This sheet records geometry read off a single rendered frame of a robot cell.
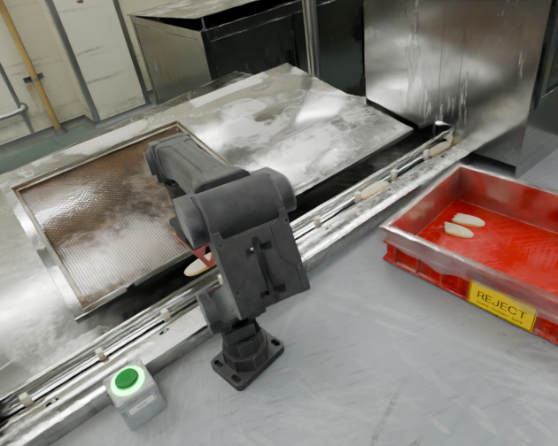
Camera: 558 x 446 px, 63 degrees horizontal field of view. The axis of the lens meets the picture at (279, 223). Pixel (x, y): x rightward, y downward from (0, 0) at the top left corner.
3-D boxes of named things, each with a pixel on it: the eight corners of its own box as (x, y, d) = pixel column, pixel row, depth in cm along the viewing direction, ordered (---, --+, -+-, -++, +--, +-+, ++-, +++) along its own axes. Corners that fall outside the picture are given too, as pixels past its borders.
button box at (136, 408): (135, 446, 78) (112, 411, 72) (118, 414, 84) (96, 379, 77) (176, 415, 82) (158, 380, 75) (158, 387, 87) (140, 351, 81)
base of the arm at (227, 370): (240, 393, 80) (286, 349, 86) (231, 365, 75) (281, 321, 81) (210, 367, 85) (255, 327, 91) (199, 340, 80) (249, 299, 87)
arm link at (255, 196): (235, 334, 39) (336, 288, 41) (177, 192, 41) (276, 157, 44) (212, 337, 81) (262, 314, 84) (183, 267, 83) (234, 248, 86)
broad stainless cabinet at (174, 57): (234, 181, 299) (197, 19, 238) (164, 138, 370) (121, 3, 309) (421, 87, 382) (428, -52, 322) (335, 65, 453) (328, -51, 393)
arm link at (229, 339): (230, 353, 79) (258, 340, 80) (217, 313, 73) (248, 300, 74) (213, 319, 86) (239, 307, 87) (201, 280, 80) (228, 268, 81)
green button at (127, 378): (122, 398, 74) (119, 392, 73) (113, 382, 77) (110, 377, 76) (144, 383, 76) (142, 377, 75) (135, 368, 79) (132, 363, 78)
